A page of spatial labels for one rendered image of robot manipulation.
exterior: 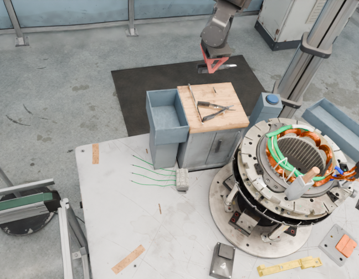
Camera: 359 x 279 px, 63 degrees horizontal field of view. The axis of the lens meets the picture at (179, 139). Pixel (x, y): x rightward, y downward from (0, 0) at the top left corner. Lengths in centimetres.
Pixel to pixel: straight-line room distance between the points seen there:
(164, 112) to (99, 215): 42
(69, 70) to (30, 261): 156
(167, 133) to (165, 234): 35
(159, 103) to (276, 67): 217
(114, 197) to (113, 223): 10
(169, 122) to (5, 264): 129
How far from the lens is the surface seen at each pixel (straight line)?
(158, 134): 90
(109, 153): 118
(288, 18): 311
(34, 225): 195
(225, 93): 103
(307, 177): 75
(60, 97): 251
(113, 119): 230
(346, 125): 120
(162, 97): 102
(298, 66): 123
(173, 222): 105
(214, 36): 75
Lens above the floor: 176
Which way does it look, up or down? 53 degrees down
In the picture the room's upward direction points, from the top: 11 degrees clockwise
